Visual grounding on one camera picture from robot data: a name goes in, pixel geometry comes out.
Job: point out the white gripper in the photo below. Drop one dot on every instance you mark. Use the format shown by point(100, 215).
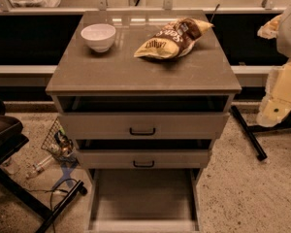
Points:
point(275, 106)

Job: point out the grey bottom drawer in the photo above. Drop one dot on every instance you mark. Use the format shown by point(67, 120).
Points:
point(143, 201)

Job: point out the grey drawer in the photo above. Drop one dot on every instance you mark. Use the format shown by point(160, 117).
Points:
point(143, 201)
point(143, 125)
point(143, 159)

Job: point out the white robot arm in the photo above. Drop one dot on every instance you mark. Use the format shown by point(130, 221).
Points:
point(279, 28)

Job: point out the grey drawer cabinet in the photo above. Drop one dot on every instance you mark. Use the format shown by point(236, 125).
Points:
point(118, 82)

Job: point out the grey middle drawer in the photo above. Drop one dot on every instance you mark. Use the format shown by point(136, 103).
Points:
point(143, 159)

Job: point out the grey top drawer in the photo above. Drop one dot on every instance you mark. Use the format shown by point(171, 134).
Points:
point(143, 125)

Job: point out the yellow brown chip bag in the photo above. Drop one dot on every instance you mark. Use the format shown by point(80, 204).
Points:
point(175, 39)

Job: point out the white ceramic bowl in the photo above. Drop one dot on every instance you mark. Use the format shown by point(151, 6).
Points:
point(99, 37)

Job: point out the clear plastic bottle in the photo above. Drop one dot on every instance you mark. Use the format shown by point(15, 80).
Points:
point(39, 168)

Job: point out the dark tray on stand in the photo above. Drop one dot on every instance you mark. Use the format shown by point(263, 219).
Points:
point(9, 127)

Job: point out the black stand left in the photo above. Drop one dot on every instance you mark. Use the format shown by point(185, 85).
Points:
point(48, 215)

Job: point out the black table leg frame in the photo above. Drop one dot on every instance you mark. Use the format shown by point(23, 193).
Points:
point(250, 130)

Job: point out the wire mesh basket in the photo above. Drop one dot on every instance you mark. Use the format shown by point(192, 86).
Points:
point(58, 144)

